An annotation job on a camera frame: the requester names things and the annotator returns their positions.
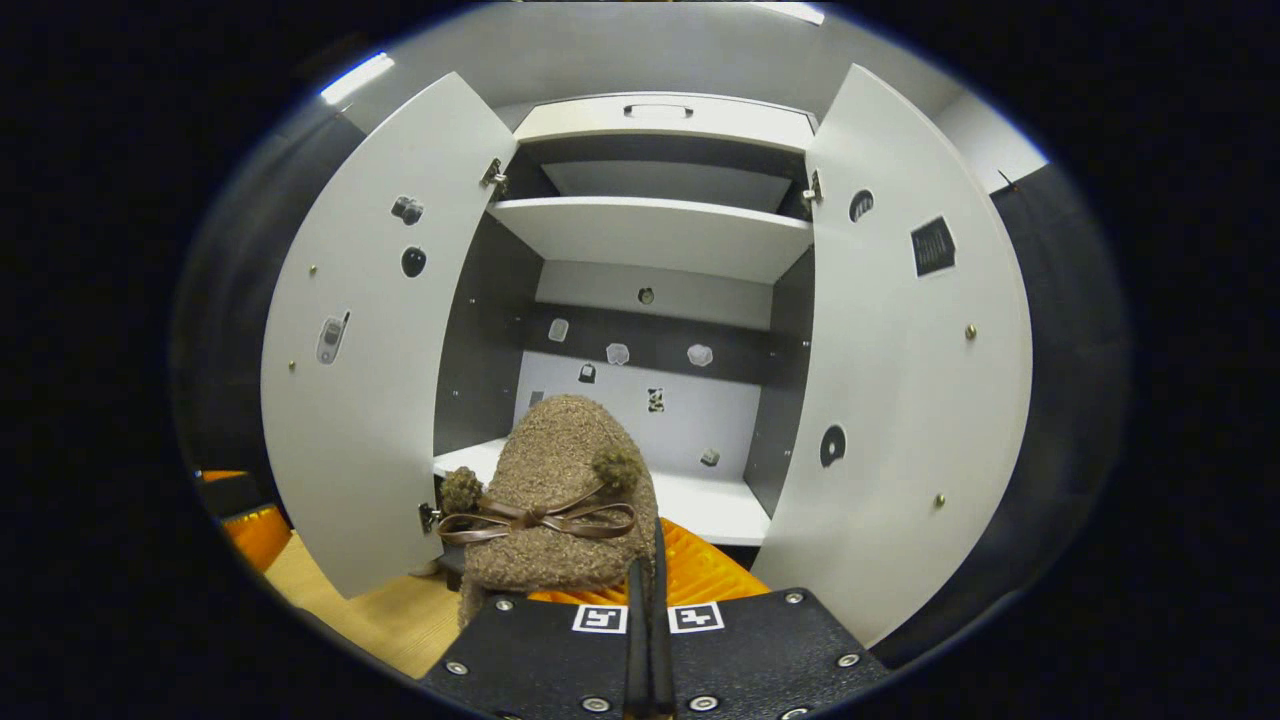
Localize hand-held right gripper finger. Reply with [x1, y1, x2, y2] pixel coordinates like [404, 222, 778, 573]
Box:
[650, 515, 893, 720]
[420, 558, 653, 720]

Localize white shoe cabinet door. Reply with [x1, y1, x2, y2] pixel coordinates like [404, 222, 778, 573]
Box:
[260, 72, 519, 599]
[750, 63, 1034, 648]

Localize brown fuzzy shoe with bow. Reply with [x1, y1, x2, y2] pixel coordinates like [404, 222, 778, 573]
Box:
[437, 393, 661, 629]

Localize white shoe cabinet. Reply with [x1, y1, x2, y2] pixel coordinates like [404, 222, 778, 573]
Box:
[432, 92, 821, 549]

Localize white cabinet drawer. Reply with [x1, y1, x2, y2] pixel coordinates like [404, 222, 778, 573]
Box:
[512, 93, 819, 153]

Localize black backdrop cloth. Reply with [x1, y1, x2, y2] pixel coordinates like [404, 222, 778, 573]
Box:
[870, 165, 1136, 671]
[172, 110, 366, 471]

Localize narrow ceiling light strip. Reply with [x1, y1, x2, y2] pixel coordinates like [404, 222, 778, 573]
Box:
[320, 52, 396, 106]

